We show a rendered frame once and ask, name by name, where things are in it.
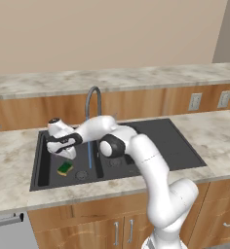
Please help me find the green and yellow sponge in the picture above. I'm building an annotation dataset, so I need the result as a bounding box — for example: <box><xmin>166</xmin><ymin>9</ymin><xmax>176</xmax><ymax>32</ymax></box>
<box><xmin>57</xmin><ymin>160</ymin><xmax>74</xmax><ymax>177</ymax></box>

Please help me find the wooden back panel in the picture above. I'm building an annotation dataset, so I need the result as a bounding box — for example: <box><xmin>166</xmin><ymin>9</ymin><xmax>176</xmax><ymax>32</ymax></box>
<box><xmin>0</xmin><ymin>83</ymin><xmax>230</xmax><ymax>132</ymax></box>

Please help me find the black double sink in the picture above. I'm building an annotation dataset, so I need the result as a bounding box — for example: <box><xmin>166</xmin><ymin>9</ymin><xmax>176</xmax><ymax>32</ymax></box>
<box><xmin>29</xmin><ymin>118</ymin><xmax>208</xmax><ymax>193</ymax></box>

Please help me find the grey dishwasher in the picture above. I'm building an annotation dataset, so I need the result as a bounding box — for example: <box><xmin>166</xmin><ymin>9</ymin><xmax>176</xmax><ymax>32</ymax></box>
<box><xmin>0</xmin><ymin>211</ymin><xmax>40</xmax><ymax>249</ymax></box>

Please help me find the grey curved tap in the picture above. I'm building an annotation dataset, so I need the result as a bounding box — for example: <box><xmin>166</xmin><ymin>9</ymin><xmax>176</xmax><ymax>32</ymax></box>
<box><xmin>84</xmin><ymin>86</ymin><xmax>103</xmax><ymax>123</ymax></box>

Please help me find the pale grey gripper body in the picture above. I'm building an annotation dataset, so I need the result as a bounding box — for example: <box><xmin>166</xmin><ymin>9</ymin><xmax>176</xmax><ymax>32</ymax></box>
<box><xmin>56</xmin><ymin>145</ymin><xmax>78</xmax><ymax>160</ymax></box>

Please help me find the silver cupboard door handle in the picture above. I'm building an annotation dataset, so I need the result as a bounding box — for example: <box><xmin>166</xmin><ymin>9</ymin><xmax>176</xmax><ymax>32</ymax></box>
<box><xmin>127</xmin><ymin>219</ymin><xmax>134</xmax><ymax>244</ymax></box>
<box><xmin>113</xmin><ymin>221</ymin><xmax>120</xmax><ymax>247</ymax></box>

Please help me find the round sink drain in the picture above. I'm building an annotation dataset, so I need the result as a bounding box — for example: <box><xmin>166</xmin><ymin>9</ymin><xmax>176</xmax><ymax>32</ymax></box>
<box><xmin>75</xmin><ymin>170</ymin><xmax>90</xmax><ymax>180</ymax></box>
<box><xmin>108</xmin><ymin>158</ymin><xmax>123</xmax><ymax>167</ymax></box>

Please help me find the wooden drawer front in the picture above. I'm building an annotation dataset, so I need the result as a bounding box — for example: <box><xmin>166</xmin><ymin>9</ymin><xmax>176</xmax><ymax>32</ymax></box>
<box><xmin>202</xmin><ymin>176</ymin><xmax>230</xmax><ymax>204</ymax></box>
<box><xmin>187</xmin><ymin>194</ymin><xmax>230</xmax><ymax>249</ymax></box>

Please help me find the silver dishwasher handle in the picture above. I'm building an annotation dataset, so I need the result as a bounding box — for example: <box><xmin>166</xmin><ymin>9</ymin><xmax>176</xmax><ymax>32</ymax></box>
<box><xmin>0</xmin><ymin>212</ymin><xmax>25</xmax><ymax>229</ymax></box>

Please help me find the wooden cupboard door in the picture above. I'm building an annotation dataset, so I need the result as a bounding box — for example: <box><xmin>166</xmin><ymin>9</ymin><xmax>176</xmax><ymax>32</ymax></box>
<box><xmin>122</xmin><ymin>213</ymin><xmax>154</xmax><ymax>249</ymax></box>
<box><xmin>33</xmin><ymin>217</ymin><xmax>125</xmax><ymax>249</ymax></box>

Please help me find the blue water stream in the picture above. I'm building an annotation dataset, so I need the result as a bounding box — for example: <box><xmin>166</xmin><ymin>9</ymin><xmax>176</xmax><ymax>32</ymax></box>
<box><xmin>87</xmin><ymin>141</ymin><xmax>93</xmax><ymax>170</ymax></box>

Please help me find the wooden panel under sink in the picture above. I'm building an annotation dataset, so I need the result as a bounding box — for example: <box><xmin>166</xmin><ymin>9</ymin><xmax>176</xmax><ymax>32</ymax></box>
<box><xmin>26</xmin><ymin>192</ymin><xmax>151</xmax><ymax>226</ymax></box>

